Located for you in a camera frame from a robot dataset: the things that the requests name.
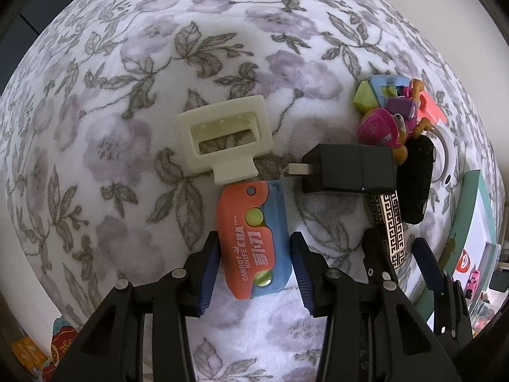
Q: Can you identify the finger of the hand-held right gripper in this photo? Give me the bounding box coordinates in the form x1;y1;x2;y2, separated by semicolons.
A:
363;229;398;287
411;238;474;339

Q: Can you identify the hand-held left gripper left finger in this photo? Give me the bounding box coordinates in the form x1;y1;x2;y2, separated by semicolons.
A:
52;231;220;382

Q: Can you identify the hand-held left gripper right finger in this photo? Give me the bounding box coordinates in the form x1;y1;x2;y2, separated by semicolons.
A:
289;231;462;382

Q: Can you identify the black gold patterned lighter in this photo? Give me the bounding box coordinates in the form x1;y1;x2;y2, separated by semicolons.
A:
366;191;407;275

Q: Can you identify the pink smart watch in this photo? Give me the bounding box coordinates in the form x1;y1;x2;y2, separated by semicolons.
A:
465;270;480;301

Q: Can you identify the orange blue toy knife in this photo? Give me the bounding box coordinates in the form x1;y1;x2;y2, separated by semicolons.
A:
216;180;293;300

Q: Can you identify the black car key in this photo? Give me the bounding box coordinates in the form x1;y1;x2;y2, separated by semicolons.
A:
398;136;436;224

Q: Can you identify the teal white tray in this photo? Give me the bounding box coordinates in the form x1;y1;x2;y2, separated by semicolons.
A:
414;170;504;323

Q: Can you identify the black charger plug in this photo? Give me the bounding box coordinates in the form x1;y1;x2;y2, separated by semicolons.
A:
283;143;397;195

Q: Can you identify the cream plastic clip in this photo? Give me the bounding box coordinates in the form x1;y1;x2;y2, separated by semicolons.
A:
176;95;274;186

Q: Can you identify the white round plastic case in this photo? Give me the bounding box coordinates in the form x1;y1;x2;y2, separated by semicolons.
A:
431;127;457;186

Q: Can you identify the pink dog toy figure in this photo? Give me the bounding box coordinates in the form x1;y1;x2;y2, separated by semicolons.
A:
357;80;434;164

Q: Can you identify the blue green coral block toy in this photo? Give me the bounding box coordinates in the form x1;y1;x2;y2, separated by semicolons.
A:
354;75;448;126

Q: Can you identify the pale blue box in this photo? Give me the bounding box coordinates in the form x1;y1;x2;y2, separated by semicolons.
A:
484;243;502;287

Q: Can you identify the red printed bag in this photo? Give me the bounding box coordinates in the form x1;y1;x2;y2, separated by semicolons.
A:
40;314;82;382

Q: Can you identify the orange packet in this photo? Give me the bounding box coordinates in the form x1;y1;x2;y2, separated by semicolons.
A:
10;338;46;372

